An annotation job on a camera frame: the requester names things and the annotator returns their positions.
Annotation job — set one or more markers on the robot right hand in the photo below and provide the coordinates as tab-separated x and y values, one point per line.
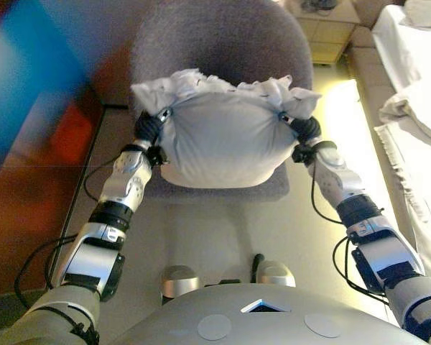
305	129

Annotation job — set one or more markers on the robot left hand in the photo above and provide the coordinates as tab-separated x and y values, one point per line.
147	127

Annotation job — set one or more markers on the white fringed cushion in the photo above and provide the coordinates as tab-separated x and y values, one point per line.
226	136

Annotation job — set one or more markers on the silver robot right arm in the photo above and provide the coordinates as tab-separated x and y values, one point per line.
337	179

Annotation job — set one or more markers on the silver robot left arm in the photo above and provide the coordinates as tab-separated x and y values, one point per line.
125	183

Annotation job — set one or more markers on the pale sofa pillow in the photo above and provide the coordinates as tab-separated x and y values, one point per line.
424	14

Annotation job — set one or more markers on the beige wooden nightstand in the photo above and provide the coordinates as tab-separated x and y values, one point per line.
327	32

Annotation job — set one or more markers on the crumpled pale blanket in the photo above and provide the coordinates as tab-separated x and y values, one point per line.
413	111

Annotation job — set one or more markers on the large glossy dark screen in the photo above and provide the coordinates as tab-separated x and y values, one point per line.
32	125

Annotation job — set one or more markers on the grey fabric armchair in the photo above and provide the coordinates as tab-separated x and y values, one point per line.
219	36

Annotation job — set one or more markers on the white flat sheet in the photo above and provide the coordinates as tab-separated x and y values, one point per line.
398	46

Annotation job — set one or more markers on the black device on nightstand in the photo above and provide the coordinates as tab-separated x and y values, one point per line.
319	4

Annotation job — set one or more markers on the robot right leg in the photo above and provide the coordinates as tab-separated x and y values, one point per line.
276	273

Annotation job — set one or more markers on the robot leg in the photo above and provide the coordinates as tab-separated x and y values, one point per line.
276	273
179	284

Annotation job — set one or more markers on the robot left leg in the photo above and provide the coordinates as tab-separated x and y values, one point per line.
179	284

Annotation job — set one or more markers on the grey robot torso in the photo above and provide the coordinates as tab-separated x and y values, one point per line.
273	323

